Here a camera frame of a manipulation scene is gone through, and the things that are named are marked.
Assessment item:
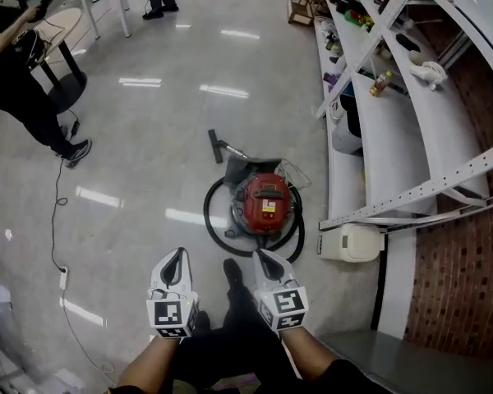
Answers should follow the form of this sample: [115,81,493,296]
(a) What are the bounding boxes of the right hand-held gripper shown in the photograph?
[251,248,310,333]

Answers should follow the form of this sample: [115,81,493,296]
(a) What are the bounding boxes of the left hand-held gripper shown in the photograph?
[145,247,200,340]

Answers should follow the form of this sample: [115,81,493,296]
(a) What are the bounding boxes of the red vacuum cleaner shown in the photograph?
[228,172,293,237]

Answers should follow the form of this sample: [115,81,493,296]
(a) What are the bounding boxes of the person's right forearm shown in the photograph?
[279,328,343,382]

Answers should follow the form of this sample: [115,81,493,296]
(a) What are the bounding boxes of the person's left forearm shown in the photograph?
[115,336,182,394]

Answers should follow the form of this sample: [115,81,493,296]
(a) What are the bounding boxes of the black vacuum floor nozzle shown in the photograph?
[207,128,250,165]

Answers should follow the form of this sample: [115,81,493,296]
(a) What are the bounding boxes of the person's black shoe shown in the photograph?
[223,258,244,291]

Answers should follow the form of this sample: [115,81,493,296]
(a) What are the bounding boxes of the person's black trouser legs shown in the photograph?
[171,281,395,394]

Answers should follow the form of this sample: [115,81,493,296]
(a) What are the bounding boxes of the white plastic waste bin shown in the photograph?
[316,222,386,263]

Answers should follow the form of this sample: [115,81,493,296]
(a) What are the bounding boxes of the grey cloth bag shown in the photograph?
[223,154,283,189]

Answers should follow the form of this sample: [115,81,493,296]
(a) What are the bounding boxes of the white bucket with black liner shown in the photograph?
[330,94,363,156]

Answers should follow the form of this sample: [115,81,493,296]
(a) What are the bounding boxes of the grey counter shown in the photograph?
[316,328,493,394]

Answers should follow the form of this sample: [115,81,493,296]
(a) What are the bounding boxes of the white metal shelving rack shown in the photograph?
[313,0,493,232]

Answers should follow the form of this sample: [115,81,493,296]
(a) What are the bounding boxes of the amber drink bottle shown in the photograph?
[369,70,395,99]

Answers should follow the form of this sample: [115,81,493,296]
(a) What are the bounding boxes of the round table with black base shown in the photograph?
[26,7,90,115]

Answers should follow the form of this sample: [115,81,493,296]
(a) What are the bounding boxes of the white crumpled cloth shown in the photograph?
[408,60,449,92]

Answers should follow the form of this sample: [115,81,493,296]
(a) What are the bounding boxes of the green and red toy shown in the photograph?
[343,9,376,33]

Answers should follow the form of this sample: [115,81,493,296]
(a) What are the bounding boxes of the black object on shelf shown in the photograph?
[394,33,423,53]

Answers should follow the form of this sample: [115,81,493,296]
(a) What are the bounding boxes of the wooden crate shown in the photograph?
[287,0,328,27]

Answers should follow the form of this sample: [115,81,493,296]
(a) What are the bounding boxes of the black vacuum hose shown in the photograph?
[203,176,306,264]

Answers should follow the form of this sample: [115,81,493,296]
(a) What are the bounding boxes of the white floor cable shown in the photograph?
[60,288,117,385]

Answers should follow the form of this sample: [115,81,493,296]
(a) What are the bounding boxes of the black floor cable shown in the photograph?
[49,108,80,271]

